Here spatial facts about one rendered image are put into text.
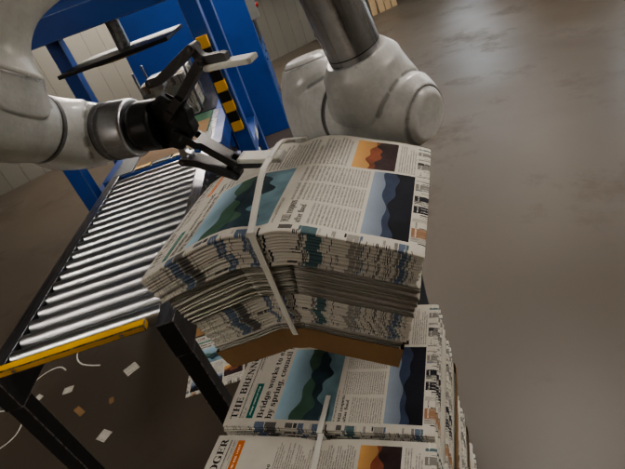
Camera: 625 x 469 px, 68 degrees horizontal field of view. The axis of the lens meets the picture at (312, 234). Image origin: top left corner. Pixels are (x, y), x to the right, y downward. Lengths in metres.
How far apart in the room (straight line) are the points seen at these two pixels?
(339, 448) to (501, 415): 1.06
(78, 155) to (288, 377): 0.52
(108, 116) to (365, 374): 0.59
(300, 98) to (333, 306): 0.51
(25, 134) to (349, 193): 0.43
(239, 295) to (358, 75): 0.43
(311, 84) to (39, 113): 0.52
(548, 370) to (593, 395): 0.15
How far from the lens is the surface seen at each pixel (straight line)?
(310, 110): 1.00
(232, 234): 0.62
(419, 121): 0.86
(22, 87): 0.71
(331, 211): 0.61
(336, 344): 0.71
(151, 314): 1.33
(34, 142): 0.73
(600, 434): 1.76
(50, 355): 1.38
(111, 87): 7.41
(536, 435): 1.74
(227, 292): 0.69
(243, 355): 0.79
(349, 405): 0.82
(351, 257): 0.58
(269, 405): 0.88
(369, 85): 0.84
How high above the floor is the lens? 1.47
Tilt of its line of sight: 31 degrees down
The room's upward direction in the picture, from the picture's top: 20 degrees counter-clockwise
